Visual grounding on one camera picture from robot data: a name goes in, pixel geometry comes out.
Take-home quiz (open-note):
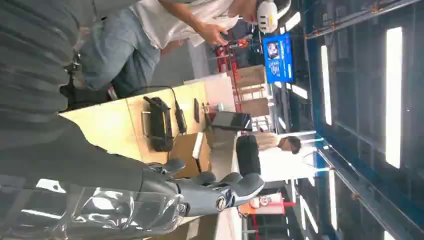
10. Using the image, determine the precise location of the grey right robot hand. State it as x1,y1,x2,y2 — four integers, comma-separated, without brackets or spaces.
0,114,266,240

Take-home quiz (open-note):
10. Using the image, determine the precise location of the person's hand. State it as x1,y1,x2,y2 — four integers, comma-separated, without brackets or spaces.
195,22,230,47

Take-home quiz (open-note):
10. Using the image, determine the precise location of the red metal stand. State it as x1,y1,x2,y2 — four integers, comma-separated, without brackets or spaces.
214,38,243,114

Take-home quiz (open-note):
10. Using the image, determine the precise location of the clear plastic film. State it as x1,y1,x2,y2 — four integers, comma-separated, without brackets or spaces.
0,175,187,240

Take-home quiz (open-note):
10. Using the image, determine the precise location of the white headset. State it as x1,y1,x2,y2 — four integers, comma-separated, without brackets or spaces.
256,0,292,34

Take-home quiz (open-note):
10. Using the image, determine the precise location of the blue display screen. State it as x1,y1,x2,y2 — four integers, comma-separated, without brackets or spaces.
262,33,295,84

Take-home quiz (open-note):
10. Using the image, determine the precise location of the black wifi router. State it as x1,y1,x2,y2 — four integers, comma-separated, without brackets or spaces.
141,95,175,153

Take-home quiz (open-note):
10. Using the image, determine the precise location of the dark grey flat panel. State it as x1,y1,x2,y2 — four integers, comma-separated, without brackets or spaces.
211,111,253,132

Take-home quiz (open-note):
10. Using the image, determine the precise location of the black power adapter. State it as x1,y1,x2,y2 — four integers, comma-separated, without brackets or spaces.
125,85,188,135

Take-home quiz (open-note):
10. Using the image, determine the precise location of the person in jeans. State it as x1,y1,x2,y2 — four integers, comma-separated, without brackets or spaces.
71,0,292,100

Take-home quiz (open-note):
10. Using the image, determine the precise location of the brown cardboard box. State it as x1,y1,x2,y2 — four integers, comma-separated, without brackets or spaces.
168,131,213,180

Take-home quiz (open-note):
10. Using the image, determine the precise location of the long ceiling light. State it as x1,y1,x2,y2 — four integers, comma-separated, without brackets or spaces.
320,45,333,126
385,27,404,169
328,170,338,231

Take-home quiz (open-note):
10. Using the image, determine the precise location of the person in background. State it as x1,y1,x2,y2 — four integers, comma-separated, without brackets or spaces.
256,132,302,157

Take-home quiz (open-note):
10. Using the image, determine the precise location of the orange cup with snowman print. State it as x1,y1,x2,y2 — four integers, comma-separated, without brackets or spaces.
238,192,296,216

